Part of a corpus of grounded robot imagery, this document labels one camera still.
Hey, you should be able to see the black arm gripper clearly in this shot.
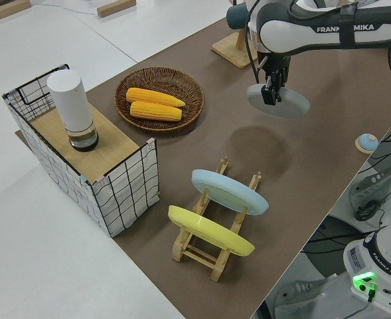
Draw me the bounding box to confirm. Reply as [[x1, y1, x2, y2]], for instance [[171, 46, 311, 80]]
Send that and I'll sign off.
[[260, 53, 292, 106]]

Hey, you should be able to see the gray plate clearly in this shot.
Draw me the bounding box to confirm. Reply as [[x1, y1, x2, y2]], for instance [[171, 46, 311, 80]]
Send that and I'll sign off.
[[246, 82, 311, 120]]

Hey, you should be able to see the light blue plate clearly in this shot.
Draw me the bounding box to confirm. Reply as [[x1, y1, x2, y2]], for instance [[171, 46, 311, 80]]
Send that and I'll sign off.
[[191, 168, 270, 216]]

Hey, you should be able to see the yellow plate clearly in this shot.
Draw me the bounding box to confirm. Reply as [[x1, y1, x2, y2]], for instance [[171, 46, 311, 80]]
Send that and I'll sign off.
[[167, 205, 256, 258]]

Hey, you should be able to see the wooden plate rack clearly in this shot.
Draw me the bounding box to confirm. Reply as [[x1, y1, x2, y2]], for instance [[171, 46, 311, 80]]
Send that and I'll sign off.
[[171, 156, 262, 282]]

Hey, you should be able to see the light wooden stand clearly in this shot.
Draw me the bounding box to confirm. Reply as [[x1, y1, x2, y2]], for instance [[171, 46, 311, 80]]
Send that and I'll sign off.
[[211, 28, 260, 70]]

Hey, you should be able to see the brown table mat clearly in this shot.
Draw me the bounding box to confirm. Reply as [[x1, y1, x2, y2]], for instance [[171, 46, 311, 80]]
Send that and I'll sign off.
[[14, 15, 391, 319]]

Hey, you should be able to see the dark teal mug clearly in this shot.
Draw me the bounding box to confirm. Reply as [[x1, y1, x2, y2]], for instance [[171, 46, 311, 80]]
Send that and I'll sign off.
[[226, 3, 250, 30]]

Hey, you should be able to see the blue dome call bell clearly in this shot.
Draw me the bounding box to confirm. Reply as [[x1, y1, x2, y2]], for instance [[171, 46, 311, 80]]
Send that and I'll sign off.
[[354, 133, 378, 154]]

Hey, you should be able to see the brown wicker basket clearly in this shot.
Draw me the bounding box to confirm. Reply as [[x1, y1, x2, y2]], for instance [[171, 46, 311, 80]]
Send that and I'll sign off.
[[114, 66, 205, 132]]

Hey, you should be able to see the yellow corn cob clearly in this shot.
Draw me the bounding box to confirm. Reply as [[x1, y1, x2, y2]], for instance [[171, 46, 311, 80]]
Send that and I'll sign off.
[[125, 87, 186, 108], [129, 100, 183, 122]]

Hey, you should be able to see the wooden block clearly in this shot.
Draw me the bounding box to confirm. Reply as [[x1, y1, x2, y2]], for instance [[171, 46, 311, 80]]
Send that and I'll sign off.
[[0, 0, 32, 24], [96, 0, 137, 18]]

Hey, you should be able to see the white cylinder with dark base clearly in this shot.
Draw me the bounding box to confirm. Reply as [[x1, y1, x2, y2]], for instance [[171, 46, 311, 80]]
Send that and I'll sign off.
[[46, 68, 100, 153]]

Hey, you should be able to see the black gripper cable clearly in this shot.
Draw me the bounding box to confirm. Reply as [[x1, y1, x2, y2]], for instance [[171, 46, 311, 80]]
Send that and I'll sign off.
[[243, 0, 266, 86]]

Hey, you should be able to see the black coiled floor cable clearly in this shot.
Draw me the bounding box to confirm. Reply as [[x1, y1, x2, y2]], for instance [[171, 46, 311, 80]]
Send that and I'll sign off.
[[353, 199, 382, 222]]

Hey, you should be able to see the wire grid wooden shelf box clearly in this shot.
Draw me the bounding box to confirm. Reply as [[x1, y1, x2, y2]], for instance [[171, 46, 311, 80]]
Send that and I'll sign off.
[[1, 62, 159, 239]]

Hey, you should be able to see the thin pale wire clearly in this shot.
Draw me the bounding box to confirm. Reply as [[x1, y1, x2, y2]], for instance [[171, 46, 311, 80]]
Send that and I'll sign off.
[[42, 1, 98, 16]]

